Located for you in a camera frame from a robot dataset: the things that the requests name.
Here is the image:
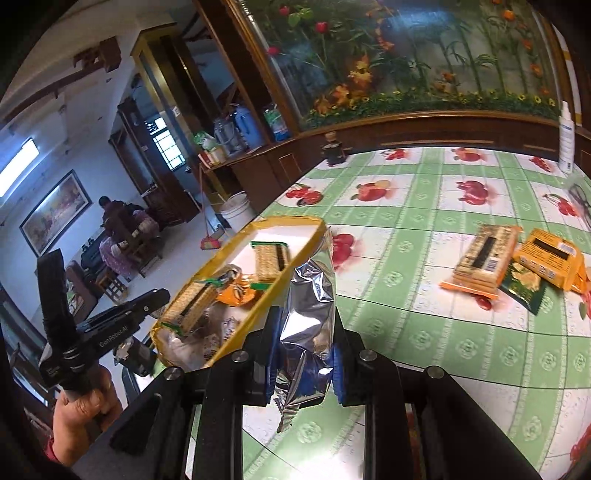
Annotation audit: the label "person's left hand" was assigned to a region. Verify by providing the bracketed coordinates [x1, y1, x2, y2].
[45, 366, 123, 467]

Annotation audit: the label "black eyeglasses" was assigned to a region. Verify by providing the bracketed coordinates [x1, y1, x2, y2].
[568, 183, 591, 229]

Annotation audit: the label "small dark ink bottle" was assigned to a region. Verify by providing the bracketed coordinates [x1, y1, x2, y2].
[322, 131, 346, 167]

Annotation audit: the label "orange snack packet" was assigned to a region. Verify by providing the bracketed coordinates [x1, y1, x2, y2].
[513, 228, 590, 295]

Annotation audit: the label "green cracker packet with barcode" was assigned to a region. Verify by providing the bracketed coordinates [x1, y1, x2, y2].
[250, 241, 290, 283]

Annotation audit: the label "green-label plastic bottle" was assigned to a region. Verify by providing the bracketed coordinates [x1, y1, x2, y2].
[263, 104, 290, 142]

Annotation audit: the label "white plastic bucket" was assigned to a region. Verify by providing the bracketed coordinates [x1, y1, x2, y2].
[221, 191, 256, 232]

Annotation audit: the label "red broom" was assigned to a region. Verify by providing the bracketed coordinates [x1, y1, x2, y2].
[198, 169, 222, 251]

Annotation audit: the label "white spray bottle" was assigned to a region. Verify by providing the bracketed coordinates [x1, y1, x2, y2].
[559, 101, 575, 175]

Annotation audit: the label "orange-edged cracker packet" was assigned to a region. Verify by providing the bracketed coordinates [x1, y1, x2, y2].
[440, 224, 523, 300]

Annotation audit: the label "clear plastic water jug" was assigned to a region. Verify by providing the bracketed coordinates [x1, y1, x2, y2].
[213, 117, 245, 158]

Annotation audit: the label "silver foil snack bag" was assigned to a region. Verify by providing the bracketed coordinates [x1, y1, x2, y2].
[274, 231, 335, 433]

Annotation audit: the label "seated person in background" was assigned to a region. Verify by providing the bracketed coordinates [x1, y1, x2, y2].
[98, 196, 160, 281]

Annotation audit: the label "blue thermos jug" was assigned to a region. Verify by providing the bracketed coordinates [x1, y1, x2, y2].
[235, 105, 264, 149]

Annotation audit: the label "dark wooden cabinet counter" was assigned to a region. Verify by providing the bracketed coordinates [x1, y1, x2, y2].
[197, 109, 591, 218]

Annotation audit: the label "small orange snack sachet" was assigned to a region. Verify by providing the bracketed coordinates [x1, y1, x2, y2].
[216, 273, 263, 307]

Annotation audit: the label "green snack packet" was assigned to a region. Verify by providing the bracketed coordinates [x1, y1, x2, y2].
[499, 262, 548, 315]

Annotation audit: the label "yellow cardboard tray box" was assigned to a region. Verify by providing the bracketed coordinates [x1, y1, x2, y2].
[150, 216, 327, 372]

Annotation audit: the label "large floral aquarium panel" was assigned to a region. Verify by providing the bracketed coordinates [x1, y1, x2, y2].
[232, 1, 559, 130]

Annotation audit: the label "framed wall painting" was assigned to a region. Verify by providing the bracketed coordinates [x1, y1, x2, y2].
[19, 169, 92, 257]

